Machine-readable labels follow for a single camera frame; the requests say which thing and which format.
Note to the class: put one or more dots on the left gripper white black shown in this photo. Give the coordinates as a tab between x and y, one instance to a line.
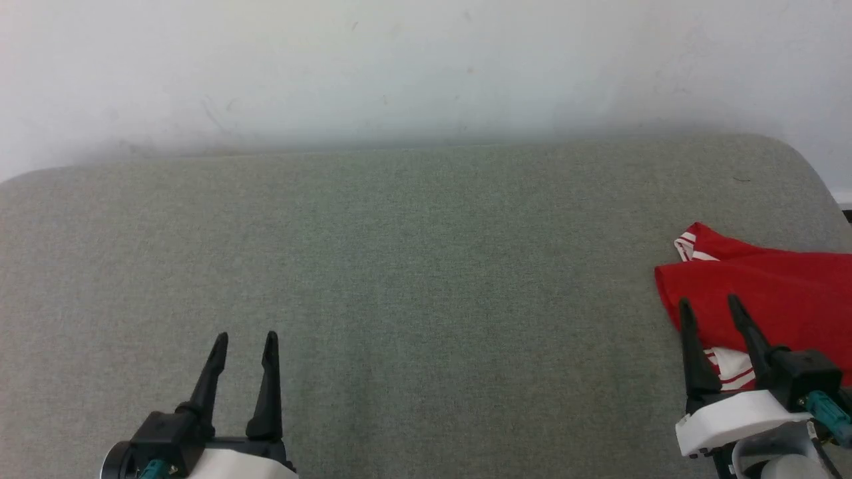
239	462

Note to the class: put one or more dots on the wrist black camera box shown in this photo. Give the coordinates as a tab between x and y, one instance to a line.
802	372
166	439

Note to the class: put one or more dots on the grey-green fabric sofa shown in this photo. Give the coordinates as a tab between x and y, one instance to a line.
399	279

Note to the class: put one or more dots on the red jersey with white trim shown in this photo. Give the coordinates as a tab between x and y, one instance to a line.
785	293

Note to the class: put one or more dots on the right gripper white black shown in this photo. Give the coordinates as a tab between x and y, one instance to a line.
739	416

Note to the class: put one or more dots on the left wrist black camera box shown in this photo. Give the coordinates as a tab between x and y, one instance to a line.
166	439

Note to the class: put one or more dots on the white wall baseboard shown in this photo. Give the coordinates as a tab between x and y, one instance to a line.
844	199

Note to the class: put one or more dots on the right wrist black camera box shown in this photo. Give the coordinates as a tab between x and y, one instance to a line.
802	372

